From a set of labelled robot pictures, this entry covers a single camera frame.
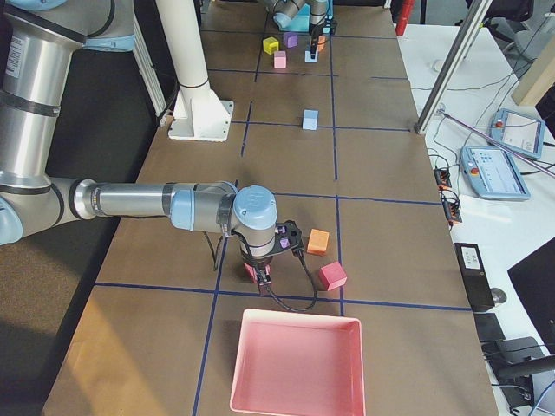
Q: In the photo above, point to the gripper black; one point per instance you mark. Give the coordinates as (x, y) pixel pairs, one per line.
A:
(258, 261)
(317, 32)

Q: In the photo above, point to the light blue block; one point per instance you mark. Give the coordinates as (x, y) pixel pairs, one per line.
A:
(310, 119)
(310, 57)

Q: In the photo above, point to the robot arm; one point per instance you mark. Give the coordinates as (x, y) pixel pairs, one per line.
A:
(284, 13)
(45, 35)

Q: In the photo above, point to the orange block left side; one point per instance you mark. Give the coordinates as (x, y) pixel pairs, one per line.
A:
(321, 42)

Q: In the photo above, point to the orange block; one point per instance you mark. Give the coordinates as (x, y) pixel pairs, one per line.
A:
(318, 242)
(321, 42)

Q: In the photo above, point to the red block near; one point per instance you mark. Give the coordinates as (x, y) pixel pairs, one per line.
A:
(250, 272)

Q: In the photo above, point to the red block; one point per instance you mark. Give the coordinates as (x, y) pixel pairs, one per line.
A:
(332, 276)
(250, 272)

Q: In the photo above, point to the purple block left side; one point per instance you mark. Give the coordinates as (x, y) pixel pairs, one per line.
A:
(290, 39)

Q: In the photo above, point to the teal bin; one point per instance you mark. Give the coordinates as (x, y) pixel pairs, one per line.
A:
(297, 15)

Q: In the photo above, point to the pink block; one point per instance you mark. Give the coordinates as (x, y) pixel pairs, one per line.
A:
(280, 60)

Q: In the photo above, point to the yellow block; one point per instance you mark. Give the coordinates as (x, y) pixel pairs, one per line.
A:
(270, 45)

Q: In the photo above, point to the red block far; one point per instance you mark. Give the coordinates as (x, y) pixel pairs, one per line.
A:
(332, 276)

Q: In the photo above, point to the orange block right side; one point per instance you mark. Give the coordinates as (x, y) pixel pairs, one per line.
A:
(318, 242)

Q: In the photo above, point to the pink tray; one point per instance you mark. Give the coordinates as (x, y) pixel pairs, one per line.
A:
(298, 364)

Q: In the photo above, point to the red cylinder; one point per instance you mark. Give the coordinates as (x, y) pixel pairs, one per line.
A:
(404, 16)

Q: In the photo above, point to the black connector strip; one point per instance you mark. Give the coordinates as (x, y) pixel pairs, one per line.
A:
(449, 198)

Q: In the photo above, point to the black power box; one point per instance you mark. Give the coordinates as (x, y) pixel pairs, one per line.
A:
(474, 277)

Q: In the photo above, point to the teach pendant near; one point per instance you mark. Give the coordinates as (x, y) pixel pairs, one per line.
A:
(492, 173)

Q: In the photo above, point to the teach pendant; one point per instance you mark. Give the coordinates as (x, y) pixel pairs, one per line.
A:
(524, 134)
(492, 173)

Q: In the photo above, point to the teach pendant far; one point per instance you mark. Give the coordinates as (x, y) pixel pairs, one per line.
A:
(524, 134)

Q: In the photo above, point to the black monitor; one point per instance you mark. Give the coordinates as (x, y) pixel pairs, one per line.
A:
(533, 281)

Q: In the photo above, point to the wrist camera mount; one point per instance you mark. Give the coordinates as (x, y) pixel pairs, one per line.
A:
(330, 25)
(289, 238)

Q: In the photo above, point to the white pedestal column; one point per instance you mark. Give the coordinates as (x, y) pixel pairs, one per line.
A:
(199, 114)

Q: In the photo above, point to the aluminium frame post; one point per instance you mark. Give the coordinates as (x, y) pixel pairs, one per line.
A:
(462, 43)

